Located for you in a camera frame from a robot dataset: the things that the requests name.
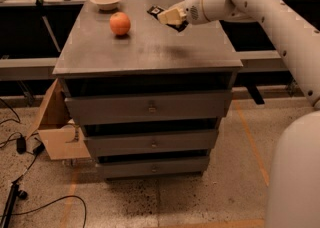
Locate grey metal rail frame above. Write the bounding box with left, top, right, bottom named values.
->
left=0, top=58, right=57, bottom=81

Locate black rxbar chocolate bar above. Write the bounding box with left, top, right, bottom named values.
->
left=147, top=6, right=188, bottom=32

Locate orange fruit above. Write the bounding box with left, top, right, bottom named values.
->
left=109, top=12, right=131, bottom=36

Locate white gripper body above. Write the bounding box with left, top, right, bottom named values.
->
left=169, top=0, right=205, bottom=25

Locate grey drawer cabinet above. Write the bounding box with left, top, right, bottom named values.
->
left=54, top=0, right=242, bottom=179

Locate black cable on floor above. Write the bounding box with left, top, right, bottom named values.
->
left=0, top=195, right=88, bottom=228

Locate black power adapter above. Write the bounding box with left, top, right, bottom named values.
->
left=16, top=136, right=26, bottom=154

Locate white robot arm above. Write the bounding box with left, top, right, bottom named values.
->
left=157, top=0, right=320, bottom=228

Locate cardboard box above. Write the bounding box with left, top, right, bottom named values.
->
left=26, top=80, right=90, bottom=160

